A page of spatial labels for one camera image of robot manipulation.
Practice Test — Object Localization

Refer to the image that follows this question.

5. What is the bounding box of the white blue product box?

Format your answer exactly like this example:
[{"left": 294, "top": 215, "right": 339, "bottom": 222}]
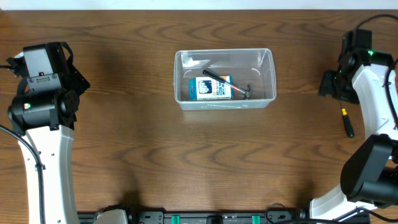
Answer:
[{"left": 188, "top": 77, "right": 234, "bottom": 101}]

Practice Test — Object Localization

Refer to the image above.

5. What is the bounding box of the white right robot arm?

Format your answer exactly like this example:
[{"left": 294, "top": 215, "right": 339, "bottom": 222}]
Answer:
[{"left": 309, "top": 29, "right": 397, "bottom": 223}]

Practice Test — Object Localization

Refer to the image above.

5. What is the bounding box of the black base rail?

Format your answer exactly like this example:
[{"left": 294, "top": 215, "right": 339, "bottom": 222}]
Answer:
[{"left": 78, "top": 205, "right": 312, "bottom": 224}]

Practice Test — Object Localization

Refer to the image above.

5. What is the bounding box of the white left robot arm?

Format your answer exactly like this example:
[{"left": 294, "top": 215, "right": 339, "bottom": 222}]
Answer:
[{"left": 7, "top": 42, "right": 90, "bottom": 223}]

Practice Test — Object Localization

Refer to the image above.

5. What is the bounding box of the small black-handled hammer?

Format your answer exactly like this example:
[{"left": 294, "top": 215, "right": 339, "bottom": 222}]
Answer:
[{"left": 202, "top": 70, "right": 252, "bottom": 100}]

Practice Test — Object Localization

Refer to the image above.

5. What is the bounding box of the black yellow screwdriver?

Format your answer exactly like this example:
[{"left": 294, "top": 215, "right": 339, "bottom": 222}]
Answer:
[{"left": 339, "top": 101, "right": 355, "bottom": 138}]

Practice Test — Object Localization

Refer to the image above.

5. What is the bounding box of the silver combination wrench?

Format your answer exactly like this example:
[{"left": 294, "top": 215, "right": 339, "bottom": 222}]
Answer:
[{"left": 201, "top": 103, "right": 249, "bottom": 110}]

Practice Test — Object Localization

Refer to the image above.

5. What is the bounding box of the clear plastic container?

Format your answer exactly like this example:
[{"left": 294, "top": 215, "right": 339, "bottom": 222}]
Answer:
[{"left": 174, "top": 48, "right": 277, "bottom": 110}]

